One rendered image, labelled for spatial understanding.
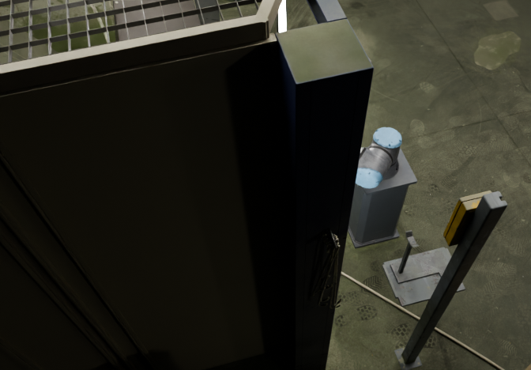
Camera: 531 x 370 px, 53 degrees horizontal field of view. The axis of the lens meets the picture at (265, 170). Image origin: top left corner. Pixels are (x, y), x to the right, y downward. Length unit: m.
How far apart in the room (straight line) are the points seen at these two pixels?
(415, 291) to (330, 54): 1.57
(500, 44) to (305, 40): 3.81
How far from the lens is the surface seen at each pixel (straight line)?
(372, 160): 2.81
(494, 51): 4.92
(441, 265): 2.67
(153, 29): 2.36
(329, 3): 1.39
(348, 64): 1.22
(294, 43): 1.27
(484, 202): 1.87
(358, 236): 3.49
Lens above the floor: 3.11
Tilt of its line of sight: 54 degrees down
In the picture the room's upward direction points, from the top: 4 degrees counter-clockwise
